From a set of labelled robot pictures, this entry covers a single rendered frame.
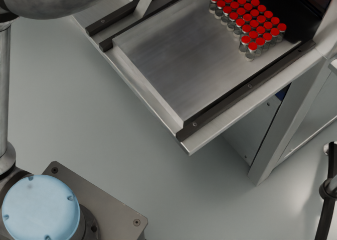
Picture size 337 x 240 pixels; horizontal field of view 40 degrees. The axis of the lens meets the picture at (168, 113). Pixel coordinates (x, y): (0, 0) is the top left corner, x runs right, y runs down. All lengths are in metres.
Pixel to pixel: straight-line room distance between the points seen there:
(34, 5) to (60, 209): 0.35
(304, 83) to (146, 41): 0.43
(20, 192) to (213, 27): 0.59
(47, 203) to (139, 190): 1.08
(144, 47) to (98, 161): 0.91
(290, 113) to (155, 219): 0.72
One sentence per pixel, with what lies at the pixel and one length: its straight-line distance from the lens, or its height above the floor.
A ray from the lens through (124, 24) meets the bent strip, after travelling 1.13.
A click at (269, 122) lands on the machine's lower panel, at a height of 0.46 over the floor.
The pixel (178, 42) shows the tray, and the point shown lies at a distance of 1.10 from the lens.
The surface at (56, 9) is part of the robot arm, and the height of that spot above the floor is 1.31.
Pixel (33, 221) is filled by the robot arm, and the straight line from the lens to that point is 0.80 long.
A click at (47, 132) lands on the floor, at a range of 2.01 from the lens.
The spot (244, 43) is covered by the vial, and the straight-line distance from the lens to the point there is 1.06.
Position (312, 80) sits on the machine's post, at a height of 0.78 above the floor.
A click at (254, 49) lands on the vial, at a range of 1.05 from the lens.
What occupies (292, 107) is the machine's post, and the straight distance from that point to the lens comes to 1.35.
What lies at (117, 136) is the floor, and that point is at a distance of 1.95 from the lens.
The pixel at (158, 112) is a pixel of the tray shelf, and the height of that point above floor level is 0.88.
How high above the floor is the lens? 1.76
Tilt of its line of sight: 62 degrees down
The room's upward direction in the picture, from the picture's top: 2 degrees clockwise
